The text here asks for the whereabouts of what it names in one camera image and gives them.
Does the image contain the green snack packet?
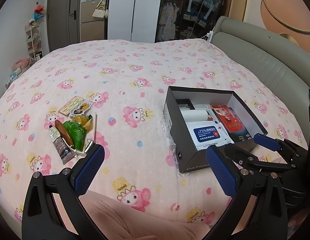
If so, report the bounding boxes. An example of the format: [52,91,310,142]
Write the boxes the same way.
[63,121,87,151]

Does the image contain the brown wooden comb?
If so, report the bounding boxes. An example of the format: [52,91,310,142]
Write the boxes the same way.
[55,120,73,146]

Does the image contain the yellow snack packet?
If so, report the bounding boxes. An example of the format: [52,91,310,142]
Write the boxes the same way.
[71,115,94,132]

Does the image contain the yellow printed card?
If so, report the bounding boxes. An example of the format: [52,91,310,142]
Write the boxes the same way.
[58,96,84,116]

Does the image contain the cartoon character sticker pack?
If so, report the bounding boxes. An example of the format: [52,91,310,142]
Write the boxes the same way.
[69,101,92,118]

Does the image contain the blue white wet wipes pack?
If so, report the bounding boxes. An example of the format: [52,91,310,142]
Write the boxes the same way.
[186,121,234,151]

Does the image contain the red packet in box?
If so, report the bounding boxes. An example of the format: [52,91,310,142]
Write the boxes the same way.
[212,105,246,133]

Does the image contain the black cardboard shoe box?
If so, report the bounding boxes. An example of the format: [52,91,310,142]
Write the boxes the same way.
[163,86,267,173]

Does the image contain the white cylinder bottle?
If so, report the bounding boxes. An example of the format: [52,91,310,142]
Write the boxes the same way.
[181,109,208,122]

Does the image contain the grey padded headboard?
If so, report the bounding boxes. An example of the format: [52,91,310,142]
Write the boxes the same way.
[210,16,310,120]

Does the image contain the pink cartoon bed blanket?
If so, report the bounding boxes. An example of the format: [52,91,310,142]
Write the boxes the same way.
[0,40,307,225]

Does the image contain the thin wooden stick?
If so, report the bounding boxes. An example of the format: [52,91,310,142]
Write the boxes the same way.
[93,112,97,141]

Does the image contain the black skateboard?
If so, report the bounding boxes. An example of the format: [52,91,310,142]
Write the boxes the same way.
[194,0,224,38]

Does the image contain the white shoe rack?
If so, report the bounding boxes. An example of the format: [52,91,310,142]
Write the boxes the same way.
[24,18,43,65]

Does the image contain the white wardrobe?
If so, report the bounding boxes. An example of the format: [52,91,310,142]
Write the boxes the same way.
[108,0,161,43]

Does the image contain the beige cabinet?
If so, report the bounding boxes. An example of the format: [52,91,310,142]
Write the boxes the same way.
[80,0,105,42]

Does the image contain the dark grey door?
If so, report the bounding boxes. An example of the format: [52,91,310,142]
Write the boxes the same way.
[47,0,80,51]

